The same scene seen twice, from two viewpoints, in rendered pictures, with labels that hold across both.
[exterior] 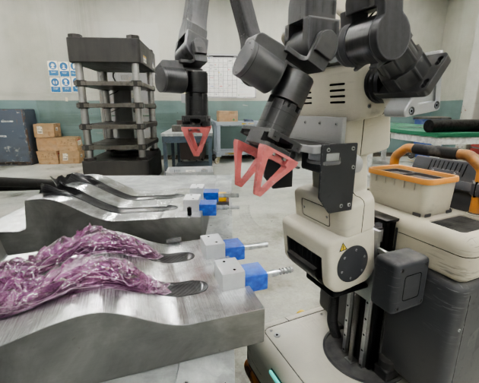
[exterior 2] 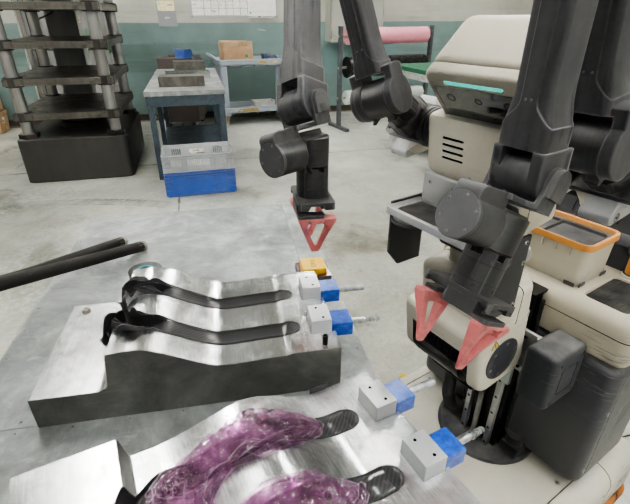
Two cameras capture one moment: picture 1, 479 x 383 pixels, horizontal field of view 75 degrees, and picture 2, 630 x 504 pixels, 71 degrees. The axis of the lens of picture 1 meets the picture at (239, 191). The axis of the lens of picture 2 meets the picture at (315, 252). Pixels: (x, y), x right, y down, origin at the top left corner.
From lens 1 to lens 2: 0.36 m
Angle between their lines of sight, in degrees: 16
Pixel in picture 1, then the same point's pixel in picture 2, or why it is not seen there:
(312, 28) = (545, 169)
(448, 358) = (591, 440)
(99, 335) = not seen: outside the picture
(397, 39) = (629, 156)
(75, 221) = (177, 371)
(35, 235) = (121, 393)
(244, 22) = (363, 32)
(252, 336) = not seen: outside the picture
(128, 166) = (95, 145)
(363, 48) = (584, 164)
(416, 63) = not seen: outside the picture
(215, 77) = not seen: outside the picture
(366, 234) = (519, 324)
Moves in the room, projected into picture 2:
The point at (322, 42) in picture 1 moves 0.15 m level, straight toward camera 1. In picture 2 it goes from (556, 189) to (628, 251)
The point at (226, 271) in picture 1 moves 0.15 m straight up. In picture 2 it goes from (427, 460) to (443, 372)
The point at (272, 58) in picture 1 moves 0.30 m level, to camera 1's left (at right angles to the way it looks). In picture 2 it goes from (496, 216) to (222, 234)
